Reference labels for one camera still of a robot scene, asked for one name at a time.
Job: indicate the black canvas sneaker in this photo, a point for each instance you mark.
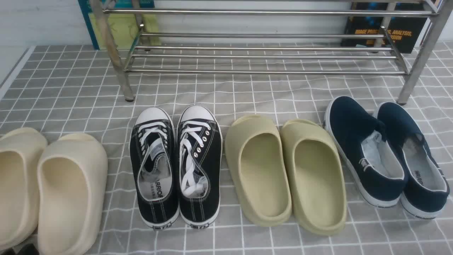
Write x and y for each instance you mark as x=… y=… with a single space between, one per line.
x=199 y=156
x=152 y=144

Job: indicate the stainless steel shoe rack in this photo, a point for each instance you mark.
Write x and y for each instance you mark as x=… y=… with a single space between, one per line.
x=142 y=48

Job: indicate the olive green slipper left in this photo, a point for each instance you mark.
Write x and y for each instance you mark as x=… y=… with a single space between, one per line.
x=253 y=150

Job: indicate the olive green slipper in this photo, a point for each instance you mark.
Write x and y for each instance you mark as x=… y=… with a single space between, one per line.
x=253 y=150
x=315 y=177

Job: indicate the olive green slipper right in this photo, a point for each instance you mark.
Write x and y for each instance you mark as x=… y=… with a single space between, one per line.
x=315 y=177

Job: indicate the navy slip-on shoe left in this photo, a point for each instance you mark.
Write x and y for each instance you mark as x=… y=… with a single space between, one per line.
x=362 y=143

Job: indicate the navy slip-on shoe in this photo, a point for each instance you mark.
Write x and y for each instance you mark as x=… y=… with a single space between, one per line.
x=427 y=189
x=362 y=143

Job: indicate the cream slipper right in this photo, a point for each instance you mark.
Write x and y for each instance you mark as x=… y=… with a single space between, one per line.
x=72 y=176

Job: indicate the cream slipper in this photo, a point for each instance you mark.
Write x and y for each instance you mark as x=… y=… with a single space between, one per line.
x=72 y=176
x=20 y=151

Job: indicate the black orange-text book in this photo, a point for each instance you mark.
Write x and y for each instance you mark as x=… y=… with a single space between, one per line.
x=403 y=31

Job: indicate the grey checked tablecloth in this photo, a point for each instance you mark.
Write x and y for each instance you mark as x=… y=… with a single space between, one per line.
x=66 y=89

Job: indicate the cream slipper far left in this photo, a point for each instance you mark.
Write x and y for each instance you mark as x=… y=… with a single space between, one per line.
x=20 y=151

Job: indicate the navy slip-on shoe right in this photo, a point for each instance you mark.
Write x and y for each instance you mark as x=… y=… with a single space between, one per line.
x=427 y=189

